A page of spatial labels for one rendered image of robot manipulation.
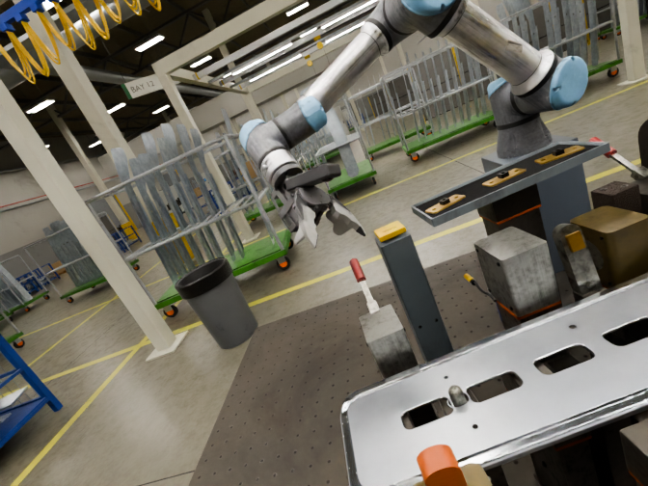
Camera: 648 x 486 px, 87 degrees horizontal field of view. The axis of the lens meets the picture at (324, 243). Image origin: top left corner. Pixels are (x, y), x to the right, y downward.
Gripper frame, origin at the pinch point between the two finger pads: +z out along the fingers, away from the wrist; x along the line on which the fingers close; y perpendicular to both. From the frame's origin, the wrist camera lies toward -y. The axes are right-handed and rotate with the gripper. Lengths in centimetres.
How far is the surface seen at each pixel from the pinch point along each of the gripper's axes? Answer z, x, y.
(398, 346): 20.9, 0.5, 4.7
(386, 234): 1.4, -12.3, -0.3
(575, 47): -232, -815, -123
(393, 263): 6.6, -13.7, 3.6
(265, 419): 14, -6, 70
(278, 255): -154, -216, 253
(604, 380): 38.6, -2.3, -16.4
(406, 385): 26.3, 4.3, 5.0
